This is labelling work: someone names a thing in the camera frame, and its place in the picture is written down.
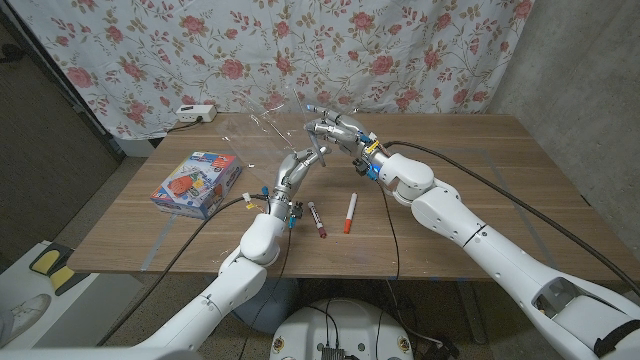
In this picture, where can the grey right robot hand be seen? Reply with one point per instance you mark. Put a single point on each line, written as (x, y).
(350, 135)

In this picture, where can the white marker dark red cap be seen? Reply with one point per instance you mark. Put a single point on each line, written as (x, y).
(316, 219)

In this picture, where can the clear tape strip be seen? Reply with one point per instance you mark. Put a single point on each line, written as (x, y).
(148, 264)

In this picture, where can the floral print curtain backdrop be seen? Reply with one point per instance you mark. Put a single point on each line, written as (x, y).
(300, 50)

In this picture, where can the grey table leg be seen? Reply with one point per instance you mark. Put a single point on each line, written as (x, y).
(470, 310)

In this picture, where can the grey and orange scissors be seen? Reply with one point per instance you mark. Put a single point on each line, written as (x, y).
(320, 155)

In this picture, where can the clear plastic bag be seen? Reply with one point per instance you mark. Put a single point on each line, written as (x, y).
(250, 140)

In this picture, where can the black plug on floor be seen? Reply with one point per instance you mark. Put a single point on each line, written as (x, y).
(442, 350)

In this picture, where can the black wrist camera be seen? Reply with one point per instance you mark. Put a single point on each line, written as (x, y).
(365, 167)
(297, 210)

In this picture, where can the white floor platform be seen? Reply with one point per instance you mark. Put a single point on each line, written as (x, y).
(15, 280)

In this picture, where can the colourful printed package box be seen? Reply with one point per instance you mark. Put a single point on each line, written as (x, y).
(192, 182)

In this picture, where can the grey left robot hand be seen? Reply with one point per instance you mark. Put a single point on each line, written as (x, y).
(290, 180)

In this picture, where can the dark perforated wall panel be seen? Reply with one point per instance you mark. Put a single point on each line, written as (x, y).
(40, 150)

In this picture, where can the white marker orange cap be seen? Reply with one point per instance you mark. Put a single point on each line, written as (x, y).
(350, 212)

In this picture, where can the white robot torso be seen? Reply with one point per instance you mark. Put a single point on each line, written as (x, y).
(345, 325)

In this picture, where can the white power strip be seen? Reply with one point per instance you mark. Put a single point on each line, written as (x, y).
(195, 114)

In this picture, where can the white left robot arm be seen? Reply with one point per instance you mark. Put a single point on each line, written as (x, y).
(260, 240)

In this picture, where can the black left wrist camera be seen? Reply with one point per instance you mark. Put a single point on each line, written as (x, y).
(297, 210)

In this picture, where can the yellow and black floor object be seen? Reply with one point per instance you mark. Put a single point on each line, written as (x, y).
(47, 260)

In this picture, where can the white sneaker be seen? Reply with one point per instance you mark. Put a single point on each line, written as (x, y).
(25, 312)

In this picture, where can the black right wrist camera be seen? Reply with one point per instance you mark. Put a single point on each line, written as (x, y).
(365, 167)

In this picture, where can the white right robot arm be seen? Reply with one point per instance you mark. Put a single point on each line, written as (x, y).
(450, 215)

